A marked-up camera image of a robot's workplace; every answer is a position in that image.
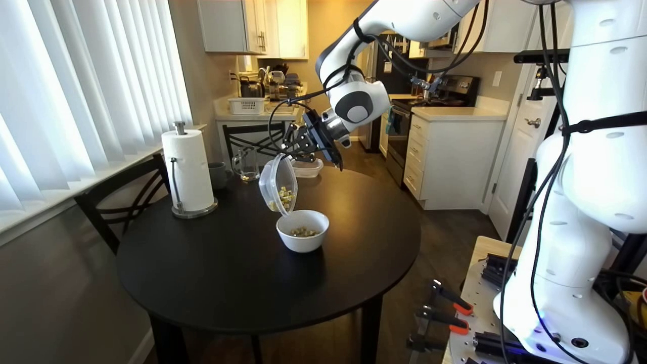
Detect cream wall cabinet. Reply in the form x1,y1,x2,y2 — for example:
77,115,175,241
262,0,311,63

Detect black box on stand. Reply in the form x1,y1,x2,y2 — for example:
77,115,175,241
479,253,521,289

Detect clear drinking glass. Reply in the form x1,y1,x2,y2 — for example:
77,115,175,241
235,147,262,185

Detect white wall cabinet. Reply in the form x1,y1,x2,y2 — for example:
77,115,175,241
195,0,269,56

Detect white base cabinet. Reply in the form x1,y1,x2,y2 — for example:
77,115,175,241
401,96,512,212

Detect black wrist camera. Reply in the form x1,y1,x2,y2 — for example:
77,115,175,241
304,109,345,173

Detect white paper towel roll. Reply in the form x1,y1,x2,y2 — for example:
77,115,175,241
159,127,215,214

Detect kitchen counter with white top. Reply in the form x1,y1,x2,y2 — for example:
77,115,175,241
211,84,311,167

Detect yellow food pieces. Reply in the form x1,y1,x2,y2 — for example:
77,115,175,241
277,185,322,238

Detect light wooden robot stand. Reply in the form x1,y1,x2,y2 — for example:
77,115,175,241
440,234,525,364

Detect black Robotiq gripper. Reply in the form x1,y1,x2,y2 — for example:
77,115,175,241
274,119,325,169

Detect clear plastic lunchbox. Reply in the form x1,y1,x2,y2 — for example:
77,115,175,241
257,154,298,217

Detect white tub on counter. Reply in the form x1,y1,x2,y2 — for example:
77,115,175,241
225,97,266,118

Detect white door with handle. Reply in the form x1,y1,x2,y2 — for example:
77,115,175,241
485,93,564,241

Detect white ceramic bowl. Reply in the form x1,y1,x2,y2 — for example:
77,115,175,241
272,209,332,256

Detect dark countertop appliances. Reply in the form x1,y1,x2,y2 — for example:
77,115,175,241
237,61,304,103

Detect black clamp orange handle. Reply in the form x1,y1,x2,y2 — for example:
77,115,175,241
429,278,474,320
414,303,471,339

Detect white vertical window blinds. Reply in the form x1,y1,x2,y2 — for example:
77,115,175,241
0,0,195,212

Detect round black wooden table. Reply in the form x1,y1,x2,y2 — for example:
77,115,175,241
115,163,422,364

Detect black cross-back wooden chair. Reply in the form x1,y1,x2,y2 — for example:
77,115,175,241
220,119,288,169
72,153,171,258

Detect black metal camera frame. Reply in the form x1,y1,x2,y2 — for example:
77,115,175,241
502,0,647,245

